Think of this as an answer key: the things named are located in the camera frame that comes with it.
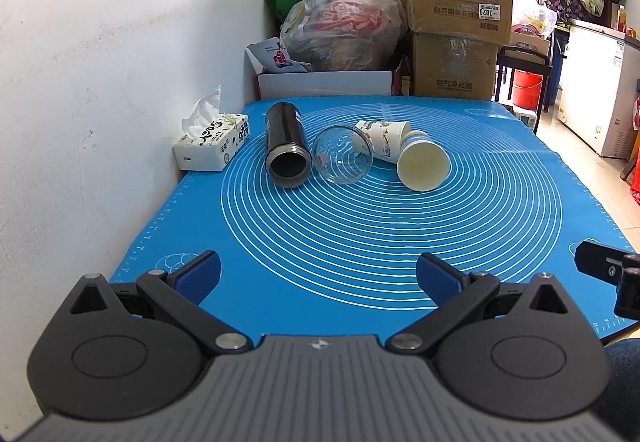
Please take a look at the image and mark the blue and white paper cup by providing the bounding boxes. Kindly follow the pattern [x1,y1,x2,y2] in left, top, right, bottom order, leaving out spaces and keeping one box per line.
[396,130,451,192]

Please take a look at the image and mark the white patterned paper cup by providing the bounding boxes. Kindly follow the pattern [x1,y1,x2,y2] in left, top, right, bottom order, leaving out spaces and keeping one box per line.
[356,120,412,164]

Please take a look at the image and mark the clear glass cup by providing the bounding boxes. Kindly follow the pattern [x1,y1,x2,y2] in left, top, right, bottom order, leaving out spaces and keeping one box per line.
[312,124,374,185]

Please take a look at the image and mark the blue silicone baking mat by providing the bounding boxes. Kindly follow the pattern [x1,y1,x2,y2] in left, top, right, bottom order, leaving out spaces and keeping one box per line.
[113,96,630,339]

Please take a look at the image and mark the white tissue pack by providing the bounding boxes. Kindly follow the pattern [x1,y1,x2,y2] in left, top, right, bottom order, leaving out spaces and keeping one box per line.
[172,86,250,172]

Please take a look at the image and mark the black thermos bottle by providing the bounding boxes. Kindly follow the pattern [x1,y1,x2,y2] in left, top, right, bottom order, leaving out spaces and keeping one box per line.
[265,102,312,188]

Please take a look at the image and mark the white chest freezer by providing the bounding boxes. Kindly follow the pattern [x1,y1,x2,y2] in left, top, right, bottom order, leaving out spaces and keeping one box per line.
[558,20,639,159]

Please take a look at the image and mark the red plastic bucket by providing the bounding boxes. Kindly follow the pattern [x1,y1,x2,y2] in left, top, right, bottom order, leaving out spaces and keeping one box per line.
[512,69,544,110]

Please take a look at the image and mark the white cardboard box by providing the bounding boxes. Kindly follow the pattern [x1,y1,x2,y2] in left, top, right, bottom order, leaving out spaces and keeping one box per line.
[245,50,396,100]

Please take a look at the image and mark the lower brown cardboard box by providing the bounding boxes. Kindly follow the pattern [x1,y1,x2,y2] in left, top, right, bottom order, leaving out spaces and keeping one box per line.
[411,32,499,101]

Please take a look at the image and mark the white printed pamphlet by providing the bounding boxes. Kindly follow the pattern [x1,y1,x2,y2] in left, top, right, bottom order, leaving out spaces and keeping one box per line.
[247,37,309,74]

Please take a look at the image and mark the clear plastic bag red contents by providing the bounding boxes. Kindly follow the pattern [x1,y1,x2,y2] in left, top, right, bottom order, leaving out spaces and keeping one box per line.
[280,0,407,72]

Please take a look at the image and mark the black metal chair frame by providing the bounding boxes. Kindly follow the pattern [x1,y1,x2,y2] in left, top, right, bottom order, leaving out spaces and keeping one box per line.
[494,46,552,118]

